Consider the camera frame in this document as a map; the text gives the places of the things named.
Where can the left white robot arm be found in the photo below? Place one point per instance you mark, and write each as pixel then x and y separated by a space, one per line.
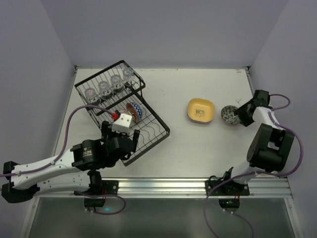
pixel 76 169

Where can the brown panda square plate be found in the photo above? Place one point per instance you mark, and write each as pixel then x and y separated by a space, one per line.
pixel 199 121

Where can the black wire dish rack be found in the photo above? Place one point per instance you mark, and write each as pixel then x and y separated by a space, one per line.
pixel 153 129

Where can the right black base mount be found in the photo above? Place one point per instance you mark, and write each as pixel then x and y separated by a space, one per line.
pixel 234 191

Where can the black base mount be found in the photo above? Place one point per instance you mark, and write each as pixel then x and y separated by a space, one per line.
pixel 95 197
pixel 234 191

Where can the aluminium mounting rail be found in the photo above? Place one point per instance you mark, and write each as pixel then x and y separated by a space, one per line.
pixel 195 188

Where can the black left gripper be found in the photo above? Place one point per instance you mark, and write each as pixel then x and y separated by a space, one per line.
pixel 121 138

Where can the yellow square plate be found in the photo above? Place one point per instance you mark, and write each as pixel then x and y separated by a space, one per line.
pixel 201 109

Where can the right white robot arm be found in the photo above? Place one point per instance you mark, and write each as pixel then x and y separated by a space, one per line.
pixel 270 148

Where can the pink speckled bowl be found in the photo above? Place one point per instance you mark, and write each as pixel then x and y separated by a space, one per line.
pixel 228 115

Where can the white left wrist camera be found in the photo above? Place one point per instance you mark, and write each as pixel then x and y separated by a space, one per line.
pixel 122 124

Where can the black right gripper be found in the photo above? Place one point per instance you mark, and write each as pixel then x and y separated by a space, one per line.
pixel 246 113

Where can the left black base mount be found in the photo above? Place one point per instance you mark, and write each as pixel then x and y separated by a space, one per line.
pixel 95 197

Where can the clear glass cup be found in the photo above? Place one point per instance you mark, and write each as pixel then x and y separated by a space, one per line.
pixel 92 97
pixel 128 76
pixel 117 83
pixel 105 90

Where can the blue patterned bowl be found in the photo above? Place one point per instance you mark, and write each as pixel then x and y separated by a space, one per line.
pixel 135 110

